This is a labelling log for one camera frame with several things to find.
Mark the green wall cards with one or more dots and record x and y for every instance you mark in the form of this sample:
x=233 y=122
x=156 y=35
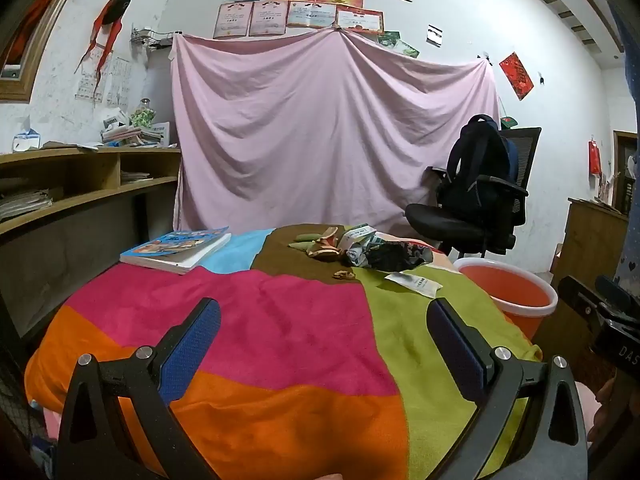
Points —
x=397 y=44

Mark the wooden cabinet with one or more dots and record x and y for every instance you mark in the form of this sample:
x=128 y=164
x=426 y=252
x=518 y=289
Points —
x=590 y=240

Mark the small brown peel piece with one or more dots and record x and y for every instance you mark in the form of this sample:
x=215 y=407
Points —
x=344 y=274

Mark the red hanging scarf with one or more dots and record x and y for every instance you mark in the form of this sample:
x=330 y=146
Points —
x=107 y=25

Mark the orange plastic basin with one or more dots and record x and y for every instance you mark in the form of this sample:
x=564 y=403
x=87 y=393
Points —
x=505 y=290

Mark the blue grey wrapper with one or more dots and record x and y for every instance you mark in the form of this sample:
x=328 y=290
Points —
x=356 y=256

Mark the colourful patchwork blanket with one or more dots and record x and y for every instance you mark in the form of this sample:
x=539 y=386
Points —
x=280 y=335

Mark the person's right hand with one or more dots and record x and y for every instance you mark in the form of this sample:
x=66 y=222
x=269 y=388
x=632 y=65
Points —
x=607 y=392

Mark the pink hanging sheet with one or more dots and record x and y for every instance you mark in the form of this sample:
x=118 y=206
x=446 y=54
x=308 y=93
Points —
x=325 y=135

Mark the white wall calendar sheets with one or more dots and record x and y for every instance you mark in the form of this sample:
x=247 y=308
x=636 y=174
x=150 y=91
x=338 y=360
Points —
x=120 y=80

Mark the group of wall certificates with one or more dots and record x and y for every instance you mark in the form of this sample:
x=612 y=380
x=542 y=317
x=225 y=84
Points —
x=300 y=5

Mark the small cardboard box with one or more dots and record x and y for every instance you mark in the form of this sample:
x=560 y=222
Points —
x=556 y=259

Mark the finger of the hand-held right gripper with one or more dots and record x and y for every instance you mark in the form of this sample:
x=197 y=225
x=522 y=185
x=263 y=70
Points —
x=617 y=292
x=580 y=300

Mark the wooden shelf desk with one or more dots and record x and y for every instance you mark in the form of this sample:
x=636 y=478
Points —
x=75 y=240

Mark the small green wall ornament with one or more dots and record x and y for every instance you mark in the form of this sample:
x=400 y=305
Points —
x=508 y=121

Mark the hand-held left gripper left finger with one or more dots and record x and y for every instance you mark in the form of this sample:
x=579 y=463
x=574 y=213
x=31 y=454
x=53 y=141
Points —
x=192 y=350

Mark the blue tissue box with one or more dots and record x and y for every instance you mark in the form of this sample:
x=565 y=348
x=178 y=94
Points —
x=26 y=141

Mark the red hanging wall ornament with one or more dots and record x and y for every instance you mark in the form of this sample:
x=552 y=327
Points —
x=595 y=157

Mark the black and white wall photo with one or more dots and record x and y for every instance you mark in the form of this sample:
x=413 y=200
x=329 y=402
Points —
x=434 y=36

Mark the glass jar of green sweets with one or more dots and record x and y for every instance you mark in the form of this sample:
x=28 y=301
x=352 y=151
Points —
x=143 y=116

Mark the stack of books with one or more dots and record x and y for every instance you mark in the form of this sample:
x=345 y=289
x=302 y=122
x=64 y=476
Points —
x=135 y=136

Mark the colourful paperback book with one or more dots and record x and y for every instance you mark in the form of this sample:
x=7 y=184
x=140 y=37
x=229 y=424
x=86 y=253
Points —
x=175 y=250

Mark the white green-edged box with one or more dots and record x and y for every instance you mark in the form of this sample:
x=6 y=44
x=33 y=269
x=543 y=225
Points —
x=415 y=284

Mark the dark snack wrapper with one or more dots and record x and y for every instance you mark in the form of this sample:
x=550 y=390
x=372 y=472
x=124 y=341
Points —
x=397 y=255

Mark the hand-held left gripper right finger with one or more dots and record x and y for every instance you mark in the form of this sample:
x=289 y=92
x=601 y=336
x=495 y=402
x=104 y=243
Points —
x=457 y=355

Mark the blue heart print cloth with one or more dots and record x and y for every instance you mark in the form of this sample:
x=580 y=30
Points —
x=630 y=110

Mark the dark blue backpack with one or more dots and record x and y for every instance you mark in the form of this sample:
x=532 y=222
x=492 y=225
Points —
x=480 y=160

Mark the pink cloth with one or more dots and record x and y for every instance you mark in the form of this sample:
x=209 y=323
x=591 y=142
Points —
x=587 y=410

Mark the black office chair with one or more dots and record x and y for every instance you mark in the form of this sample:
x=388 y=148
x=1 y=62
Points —
x=450 y=227

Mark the pile of shelf papers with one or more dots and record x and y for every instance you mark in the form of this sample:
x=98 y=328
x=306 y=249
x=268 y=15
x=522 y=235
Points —
x=25 y=205

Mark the red paper wall poster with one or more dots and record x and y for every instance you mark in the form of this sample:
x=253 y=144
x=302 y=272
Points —
x=516 y=76

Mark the white green toothpaste tube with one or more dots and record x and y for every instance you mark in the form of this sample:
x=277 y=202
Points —
x=359 y=236

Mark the wooden door frame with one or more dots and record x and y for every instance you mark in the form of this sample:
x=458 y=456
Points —
x=620 y=170

